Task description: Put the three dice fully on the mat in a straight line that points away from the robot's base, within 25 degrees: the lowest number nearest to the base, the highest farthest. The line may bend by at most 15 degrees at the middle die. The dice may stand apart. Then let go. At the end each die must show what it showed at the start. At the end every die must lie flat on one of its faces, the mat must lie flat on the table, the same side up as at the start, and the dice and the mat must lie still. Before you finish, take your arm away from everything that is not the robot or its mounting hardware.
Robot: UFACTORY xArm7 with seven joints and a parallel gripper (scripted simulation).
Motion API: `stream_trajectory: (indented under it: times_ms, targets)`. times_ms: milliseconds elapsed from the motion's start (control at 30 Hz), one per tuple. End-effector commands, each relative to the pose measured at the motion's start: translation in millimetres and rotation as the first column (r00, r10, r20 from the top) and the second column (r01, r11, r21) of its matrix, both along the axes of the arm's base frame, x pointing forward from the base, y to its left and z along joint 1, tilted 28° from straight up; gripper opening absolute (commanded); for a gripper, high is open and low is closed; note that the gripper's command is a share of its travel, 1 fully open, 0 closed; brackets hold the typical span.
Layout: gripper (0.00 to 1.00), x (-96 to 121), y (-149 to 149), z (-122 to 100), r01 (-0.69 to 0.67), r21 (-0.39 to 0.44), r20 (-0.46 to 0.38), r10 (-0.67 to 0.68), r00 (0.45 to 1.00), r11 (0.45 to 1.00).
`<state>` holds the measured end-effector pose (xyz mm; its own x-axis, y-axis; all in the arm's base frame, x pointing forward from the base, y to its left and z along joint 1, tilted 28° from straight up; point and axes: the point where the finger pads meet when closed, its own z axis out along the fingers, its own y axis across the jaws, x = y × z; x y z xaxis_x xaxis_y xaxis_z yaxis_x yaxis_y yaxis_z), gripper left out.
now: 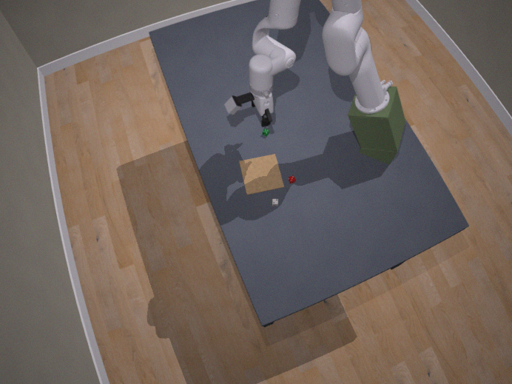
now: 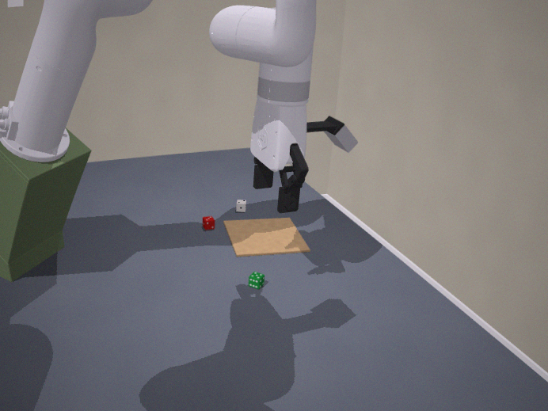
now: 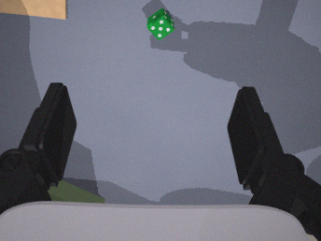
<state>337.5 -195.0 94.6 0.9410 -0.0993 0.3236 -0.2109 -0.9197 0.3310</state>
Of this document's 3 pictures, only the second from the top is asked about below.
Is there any green die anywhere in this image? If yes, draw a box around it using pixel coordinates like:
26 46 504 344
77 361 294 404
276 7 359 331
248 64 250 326
249 272 264 289

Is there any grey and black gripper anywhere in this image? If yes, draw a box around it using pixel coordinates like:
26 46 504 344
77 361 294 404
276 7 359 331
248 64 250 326
250 95 309 213

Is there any red die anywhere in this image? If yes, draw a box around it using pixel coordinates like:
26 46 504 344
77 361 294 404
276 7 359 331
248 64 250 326
203 216 215 230

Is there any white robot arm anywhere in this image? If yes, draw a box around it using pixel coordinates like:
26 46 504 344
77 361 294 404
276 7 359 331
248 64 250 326
0 0 358 162

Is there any tan mat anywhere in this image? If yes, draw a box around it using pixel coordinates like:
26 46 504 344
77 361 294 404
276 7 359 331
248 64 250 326
223 218 310 257

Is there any white die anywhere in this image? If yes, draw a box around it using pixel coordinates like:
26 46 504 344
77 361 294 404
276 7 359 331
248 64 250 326
236 200 246 212

